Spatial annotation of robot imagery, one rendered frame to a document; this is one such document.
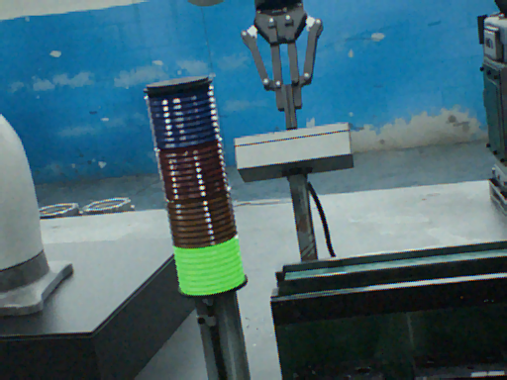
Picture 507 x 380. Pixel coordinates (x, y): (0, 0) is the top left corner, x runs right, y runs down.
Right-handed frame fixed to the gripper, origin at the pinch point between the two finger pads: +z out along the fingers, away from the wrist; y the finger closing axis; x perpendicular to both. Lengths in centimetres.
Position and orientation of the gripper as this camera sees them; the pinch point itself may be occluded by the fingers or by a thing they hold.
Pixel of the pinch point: (289, 109)
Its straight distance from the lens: 134.3
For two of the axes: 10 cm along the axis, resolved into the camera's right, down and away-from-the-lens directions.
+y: 9.8, -1.3, -1.2
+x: 1.5, 2.6, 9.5
